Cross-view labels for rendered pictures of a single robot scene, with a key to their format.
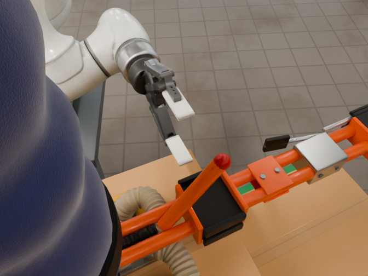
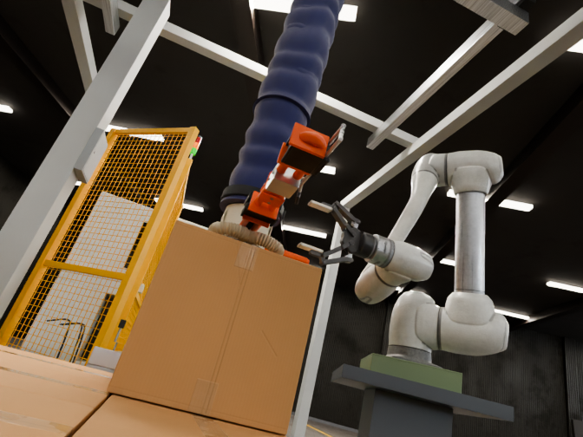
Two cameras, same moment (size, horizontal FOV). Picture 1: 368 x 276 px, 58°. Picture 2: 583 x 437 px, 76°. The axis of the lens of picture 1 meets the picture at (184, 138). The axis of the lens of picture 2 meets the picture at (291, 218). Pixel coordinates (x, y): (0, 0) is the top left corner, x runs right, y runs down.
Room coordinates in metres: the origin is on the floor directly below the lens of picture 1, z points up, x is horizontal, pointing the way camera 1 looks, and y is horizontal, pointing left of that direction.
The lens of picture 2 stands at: (0.54, -0.97, 0.64)
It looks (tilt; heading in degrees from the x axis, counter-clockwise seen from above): 24 degrees up; 102
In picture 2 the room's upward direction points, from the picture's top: 15 degrees clockwise
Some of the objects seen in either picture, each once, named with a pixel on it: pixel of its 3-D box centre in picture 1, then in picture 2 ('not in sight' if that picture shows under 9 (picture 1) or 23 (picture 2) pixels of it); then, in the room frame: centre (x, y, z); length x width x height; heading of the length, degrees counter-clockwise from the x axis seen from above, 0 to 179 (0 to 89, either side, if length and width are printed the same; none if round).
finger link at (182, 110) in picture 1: (178, 103); (320, 206); (0.40, 0.01, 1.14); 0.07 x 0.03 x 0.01; 25
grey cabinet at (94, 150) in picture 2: not in sight; (92, 155); (-1.17, 0.79, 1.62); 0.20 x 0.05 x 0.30; 116
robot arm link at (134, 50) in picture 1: (139, 63); (376, 250); (0.58, 0.10, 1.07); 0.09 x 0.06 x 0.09; 115
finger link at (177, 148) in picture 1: (178, 150); (310, 248); (0.40, 0.01, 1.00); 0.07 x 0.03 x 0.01; 25
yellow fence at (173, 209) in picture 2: not in sight; (140, 292); (-1.18, 1.94, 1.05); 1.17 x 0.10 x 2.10; 116
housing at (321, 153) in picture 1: (317, 157); (284, 180); (0.33, -0.23, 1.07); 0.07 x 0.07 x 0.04; 26
